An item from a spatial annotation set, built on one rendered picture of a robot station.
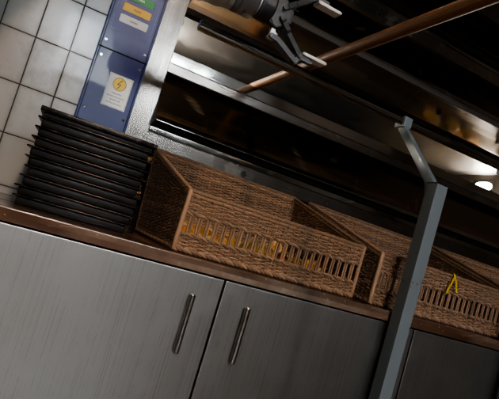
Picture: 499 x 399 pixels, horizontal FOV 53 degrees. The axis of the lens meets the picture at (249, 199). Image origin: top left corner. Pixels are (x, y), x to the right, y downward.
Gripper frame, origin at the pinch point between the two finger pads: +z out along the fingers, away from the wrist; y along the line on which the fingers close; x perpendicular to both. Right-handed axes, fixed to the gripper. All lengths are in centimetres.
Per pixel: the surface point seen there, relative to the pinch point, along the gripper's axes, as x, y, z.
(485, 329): -6, 59, 87
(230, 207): -4.8, 47.8, -9.9
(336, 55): -3.1, 1.4, 5.3
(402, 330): 5, 65, 44
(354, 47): 5.2, 1.3, 5.2
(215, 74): -55, 3, -10
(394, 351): 5, 71, 43
